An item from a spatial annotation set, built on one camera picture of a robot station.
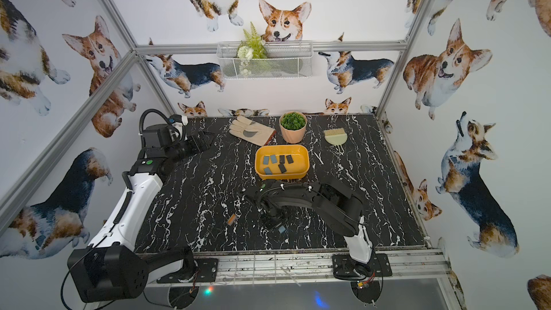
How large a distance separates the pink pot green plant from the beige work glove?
111 millimetres

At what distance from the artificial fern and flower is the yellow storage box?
0.38 meters

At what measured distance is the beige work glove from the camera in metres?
1.13

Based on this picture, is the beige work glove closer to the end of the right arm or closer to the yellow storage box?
the yellow storage box

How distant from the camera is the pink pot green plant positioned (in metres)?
1.04

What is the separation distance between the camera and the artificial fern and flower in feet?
2.67

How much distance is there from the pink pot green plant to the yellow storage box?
0.06 m

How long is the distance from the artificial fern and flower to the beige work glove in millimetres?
349

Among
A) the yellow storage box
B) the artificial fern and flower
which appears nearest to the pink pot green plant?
the yellow storage box

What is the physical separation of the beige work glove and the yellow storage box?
0.04 meters

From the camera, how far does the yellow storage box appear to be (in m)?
0.99
